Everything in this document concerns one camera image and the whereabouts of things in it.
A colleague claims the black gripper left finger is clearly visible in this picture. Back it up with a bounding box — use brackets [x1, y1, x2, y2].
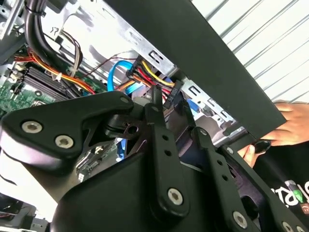
[0, 86, 191, 218]

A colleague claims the person's hand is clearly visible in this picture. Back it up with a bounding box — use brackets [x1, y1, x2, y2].
[238, 101, 309, 169]

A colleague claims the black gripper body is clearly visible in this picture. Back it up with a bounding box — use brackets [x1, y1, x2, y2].
[49, 152, 239, 232]

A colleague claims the disk power wire black plug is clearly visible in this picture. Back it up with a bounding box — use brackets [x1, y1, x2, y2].
[113, 57, 182, 109]

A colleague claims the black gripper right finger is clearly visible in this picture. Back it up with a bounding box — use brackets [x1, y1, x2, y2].
[178, 101, 309, 232]

